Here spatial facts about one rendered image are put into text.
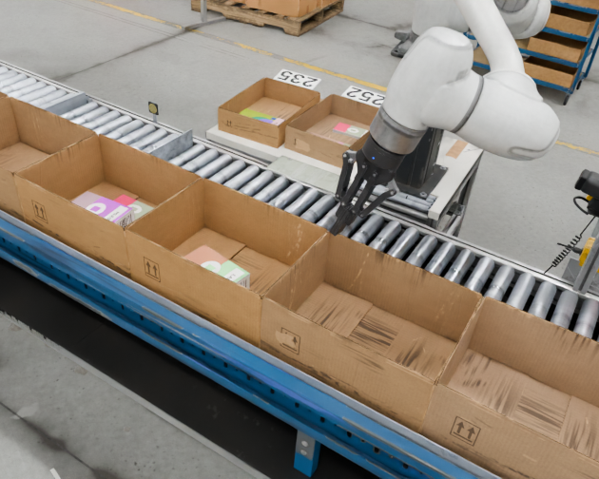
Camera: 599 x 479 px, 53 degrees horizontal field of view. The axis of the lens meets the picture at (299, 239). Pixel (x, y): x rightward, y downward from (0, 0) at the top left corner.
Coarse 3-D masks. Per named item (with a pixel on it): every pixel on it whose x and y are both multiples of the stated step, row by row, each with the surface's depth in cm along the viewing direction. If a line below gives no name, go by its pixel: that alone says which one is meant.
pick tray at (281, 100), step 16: (272, 80) 264; (240, 96) 251; (256, 96) 264; (272, 96) 269; (288, 96) 265; (304, 96) 261; (224, 112) 237; (272, 112) 258; (288, 112) 259; (224, 128) 242; (240, 128) 238; (256, 128) 234; (272, 128) 231; (272, 144) 235
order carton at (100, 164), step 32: (64, 160) 167; (96, 160) 177; (128, 160) 173; (160, 160) 165; (32, 192) 153; (64, 192) 171; (96, 192) 178; (128, 192) 179; (160, 192) 172; (32, 224) 162; (64, 224) 153; (96, 224) 145; (128, 224) 141; (96, 256) 152
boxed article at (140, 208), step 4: (124, 196) 175; (116, 200) 174; (120, 200) 174; (124, 200) 174; (128, 200) 174; (132, 200) 174; (124, 204) 172; (128, 204) 172; (132, 204) 172; (136, 204) 172; (140, 204) 173; (144, 204) 173; (136, 208) 171; (140, 208) 171; (144, 208) 171; (148, 208) 171; (152, 208) 171; (136, 212) 169; (140, 212) 170; (144, 212) 170; (136, 216) 168; (140, 216) 168
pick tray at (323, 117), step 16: (336, 96) 256; (304, 112) 240; (320, 112) 253; (336, 112) 260; (352, 112) 256; (368, 112) 252; (288, 128) 230; (304, 128) 245; (320, 128) 249; (368, 128) 252; (288, 144) 234; (304, 144) 230; (320, 144) 226; (336, 144) 222; (352, 144) 221; (320, 160) 230; (336, 160) 226
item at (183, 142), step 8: (184, 136) 228; (192, 136) 233; (168, 144) 222; (176, 144) 226; (184, 144) 230; (192, 144) 235; (152, 152) 216; (160, 152) 219; (168, 152) 224; (176, 152) 228; (168, 160) 225
